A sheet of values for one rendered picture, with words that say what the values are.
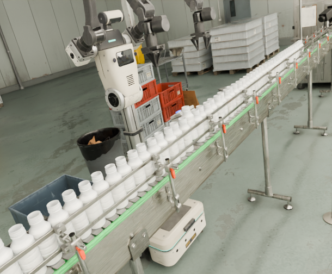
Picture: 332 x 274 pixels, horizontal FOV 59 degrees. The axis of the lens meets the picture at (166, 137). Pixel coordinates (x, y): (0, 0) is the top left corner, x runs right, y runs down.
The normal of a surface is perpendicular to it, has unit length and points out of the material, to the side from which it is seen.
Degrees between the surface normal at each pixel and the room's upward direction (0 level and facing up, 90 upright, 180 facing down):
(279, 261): 0
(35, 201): 90
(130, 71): 90
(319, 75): 90
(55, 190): 90
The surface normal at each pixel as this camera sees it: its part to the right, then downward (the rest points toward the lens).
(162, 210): 0.80, 0.08
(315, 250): -0.18, -0.91
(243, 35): -0.54, 0.41
